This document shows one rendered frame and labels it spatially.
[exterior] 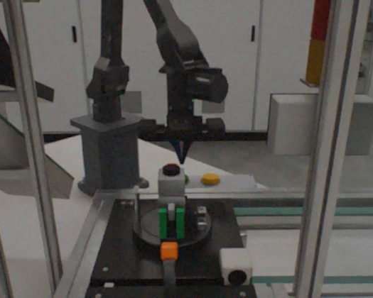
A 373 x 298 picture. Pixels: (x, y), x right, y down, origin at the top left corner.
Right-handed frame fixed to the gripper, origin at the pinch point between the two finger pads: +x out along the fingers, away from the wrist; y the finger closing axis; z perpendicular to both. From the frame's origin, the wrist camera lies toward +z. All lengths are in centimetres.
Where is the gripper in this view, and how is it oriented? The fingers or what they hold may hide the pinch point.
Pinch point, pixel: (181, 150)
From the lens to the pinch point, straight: 83.7
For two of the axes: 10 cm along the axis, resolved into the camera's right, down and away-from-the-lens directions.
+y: 10.0, -0.2, 0.1
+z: 0.2, 3.6, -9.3
